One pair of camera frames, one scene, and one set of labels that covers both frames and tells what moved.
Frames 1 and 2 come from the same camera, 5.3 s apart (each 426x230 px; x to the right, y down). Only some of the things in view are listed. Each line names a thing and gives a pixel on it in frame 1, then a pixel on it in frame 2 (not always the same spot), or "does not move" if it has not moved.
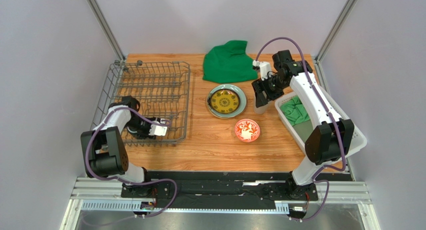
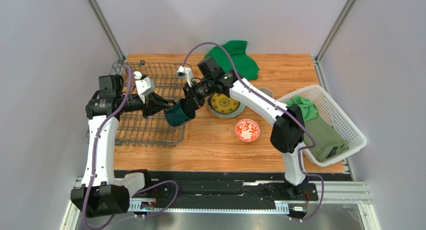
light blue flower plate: [239, 111] does not move
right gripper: [262, 89] -> [190, 99]
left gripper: [144, 135] -> [158, 105]
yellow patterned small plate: [224, 101] does not move
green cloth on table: [228, 63] does not move
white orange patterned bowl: [247, 130] does not move
